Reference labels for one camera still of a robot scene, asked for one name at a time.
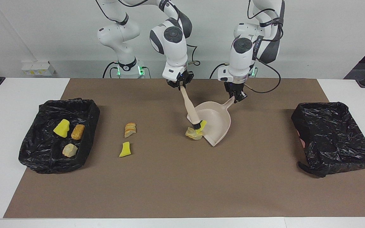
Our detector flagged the small yellow sponge piece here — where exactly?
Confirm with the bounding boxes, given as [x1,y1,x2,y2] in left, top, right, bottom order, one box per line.
[119,142,132,158]

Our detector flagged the brown oval bread roll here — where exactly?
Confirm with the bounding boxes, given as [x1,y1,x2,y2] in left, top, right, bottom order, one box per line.
[71,124,85,140]

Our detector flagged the yellow sponge chunk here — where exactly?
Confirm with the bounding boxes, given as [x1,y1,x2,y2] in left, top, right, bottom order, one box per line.
[53,119,70,138]

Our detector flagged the beige plastic dustpan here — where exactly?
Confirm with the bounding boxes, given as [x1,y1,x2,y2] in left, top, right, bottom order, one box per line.
[187,97,235,147]

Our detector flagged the black plastic trash bag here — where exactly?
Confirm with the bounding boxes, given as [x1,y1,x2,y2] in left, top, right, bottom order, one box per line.
[18,98,100,174]
[291,101,365,178]

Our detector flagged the pale beige bread chunk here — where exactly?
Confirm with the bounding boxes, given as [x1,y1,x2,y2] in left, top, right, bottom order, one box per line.
[62,143,78,158]

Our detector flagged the orange striped bread piece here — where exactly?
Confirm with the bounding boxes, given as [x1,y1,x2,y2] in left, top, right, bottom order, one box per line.
[125,123,137,138]

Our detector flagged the beige brush with black bristles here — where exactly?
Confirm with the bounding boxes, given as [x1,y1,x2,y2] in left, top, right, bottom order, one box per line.
[180,86,203,130]

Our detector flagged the brown paper table mat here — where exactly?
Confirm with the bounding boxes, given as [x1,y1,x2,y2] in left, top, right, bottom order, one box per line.
[3,78,365,219]

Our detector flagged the white cardboard box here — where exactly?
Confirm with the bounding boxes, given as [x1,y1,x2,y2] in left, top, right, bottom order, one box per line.
[22,61,55,76]

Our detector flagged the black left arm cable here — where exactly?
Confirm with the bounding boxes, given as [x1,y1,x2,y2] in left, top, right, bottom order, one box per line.
[244,60,282,94]

